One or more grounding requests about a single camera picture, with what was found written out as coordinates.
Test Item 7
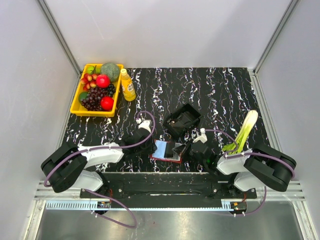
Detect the red leather card holder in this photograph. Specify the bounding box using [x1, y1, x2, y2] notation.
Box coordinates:
[150, 139, 182, 164]

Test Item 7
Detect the black card dispenser box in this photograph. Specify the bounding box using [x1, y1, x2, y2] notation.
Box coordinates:
[162, 103, 202, 139]

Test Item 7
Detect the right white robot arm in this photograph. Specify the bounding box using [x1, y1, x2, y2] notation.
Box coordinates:
[172, 128, 297, 198]

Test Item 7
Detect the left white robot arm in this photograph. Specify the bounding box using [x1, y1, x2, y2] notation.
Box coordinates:
[40, 119, 156, 198]

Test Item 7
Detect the red apple lower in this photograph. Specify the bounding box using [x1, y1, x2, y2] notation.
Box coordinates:
[100, 96, 114, 112]

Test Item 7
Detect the red apple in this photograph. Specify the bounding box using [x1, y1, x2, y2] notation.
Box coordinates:
[95, 74, 111, 88]
[100, 96, 114, 112]

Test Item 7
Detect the yellow juice bottle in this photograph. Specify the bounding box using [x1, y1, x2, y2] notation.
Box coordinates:
[120, 68, 136, 102]

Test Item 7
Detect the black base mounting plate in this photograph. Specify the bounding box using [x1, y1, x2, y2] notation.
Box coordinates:
[79, 171, 258, 201]

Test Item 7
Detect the dark purple grape bunch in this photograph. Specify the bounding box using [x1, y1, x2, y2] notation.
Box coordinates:
[80, 83, 116, 112]

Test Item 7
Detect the red apple upper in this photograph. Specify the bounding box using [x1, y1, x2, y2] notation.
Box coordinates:
[95, 74, 111, 88]

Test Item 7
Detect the yellow plastic tray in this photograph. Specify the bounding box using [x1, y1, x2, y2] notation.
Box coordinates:
[70, 63, 124, 117]

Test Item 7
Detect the green lime fruit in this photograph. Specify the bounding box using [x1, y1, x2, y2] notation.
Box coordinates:
[78, 91, 89, 103]

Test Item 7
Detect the green broccoli head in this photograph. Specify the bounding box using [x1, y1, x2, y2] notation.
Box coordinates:
[100, 62, 121, 83]

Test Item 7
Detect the small red fruits cluster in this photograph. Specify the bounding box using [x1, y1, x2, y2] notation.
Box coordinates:
[80, 73, 98, 92]

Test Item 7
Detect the green pear fruit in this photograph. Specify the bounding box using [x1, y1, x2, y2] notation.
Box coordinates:
[86, 65, 100, 75]

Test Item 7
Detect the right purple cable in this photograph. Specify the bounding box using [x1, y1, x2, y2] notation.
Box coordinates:
[199, 128, 296, 217]

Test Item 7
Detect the purple cable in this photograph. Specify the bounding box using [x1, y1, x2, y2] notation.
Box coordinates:
[199, 128, 296, 217]
[43, 110, 156, 229]

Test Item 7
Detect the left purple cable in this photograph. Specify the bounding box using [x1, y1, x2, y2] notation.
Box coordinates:
[43, 110, 156, 229]

